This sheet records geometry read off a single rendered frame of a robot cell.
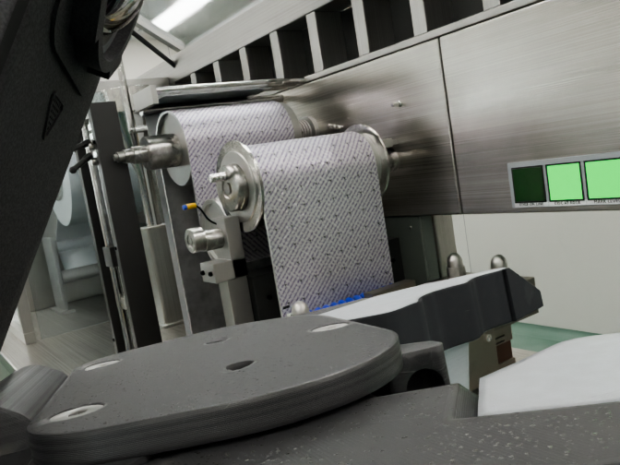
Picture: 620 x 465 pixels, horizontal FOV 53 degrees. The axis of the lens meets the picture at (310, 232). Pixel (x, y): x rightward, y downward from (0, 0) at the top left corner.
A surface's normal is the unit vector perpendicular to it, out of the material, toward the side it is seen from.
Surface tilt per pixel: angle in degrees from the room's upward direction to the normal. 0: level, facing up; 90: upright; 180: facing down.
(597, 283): 90
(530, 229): 90
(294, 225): 90
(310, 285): 90
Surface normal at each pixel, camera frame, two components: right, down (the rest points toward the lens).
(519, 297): 0.72, -0.15
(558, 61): -0.81, 0.19
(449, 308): 0.43, -0.10
